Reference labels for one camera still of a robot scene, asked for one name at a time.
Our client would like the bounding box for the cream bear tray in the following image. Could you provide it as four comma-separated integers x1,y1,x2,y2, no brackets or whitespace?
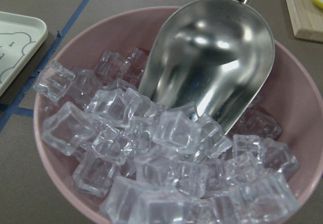
1,12,48,94

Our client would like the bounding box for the wooden cutting board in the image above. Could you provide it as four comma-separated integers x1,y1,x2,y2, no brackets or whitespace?
286,0,322,42

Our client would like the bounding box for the metal ice scoop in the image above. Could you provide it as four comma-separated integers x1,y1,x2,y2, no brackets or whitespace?
139,0,275,133

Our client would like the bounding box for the pile of clear ice cubes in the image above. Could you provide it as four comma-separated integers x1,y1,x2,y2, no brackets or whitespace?
33,48,299,223

